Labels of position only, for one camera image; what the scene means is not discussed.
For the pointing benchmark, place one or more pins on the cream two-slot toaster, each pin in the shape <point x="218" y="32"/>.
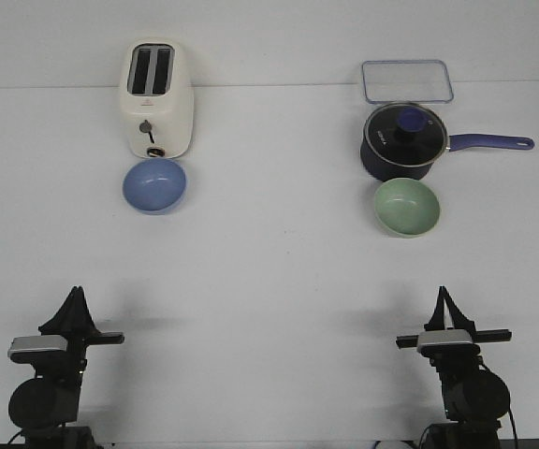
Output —
<point x="157" y="99"/>

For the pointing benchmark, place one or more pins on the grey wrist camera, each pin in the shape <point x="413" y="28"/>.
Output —
<point x="26" y="350"/>
<point x="438" y="341"/>

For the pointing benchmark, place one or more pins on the green bowl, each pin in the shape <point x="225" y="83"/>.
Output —
<point x="406" y="208"/>

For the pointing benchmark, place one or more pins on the blue bowl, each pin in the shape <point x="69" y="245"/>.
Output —
<point x="154" y="186"/>

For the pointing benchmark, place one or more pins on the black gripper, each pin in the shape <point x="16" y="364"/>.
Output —
<point x="73" y="359"/>
<point x="457" y="360"/>

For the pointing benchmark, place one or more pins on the dark blue saucepan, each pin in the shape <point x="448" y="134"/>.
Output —
<point x="385" y="171"/>

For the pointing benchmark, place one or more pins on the glass pot lid blue knob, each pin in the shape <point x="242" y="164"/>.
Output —
<point x="406" y="134"/>

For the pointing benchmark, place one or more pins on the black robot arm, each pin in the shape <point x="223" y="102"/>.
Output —
<point x="474" y="397"/>
<point x="45" y="408"/>

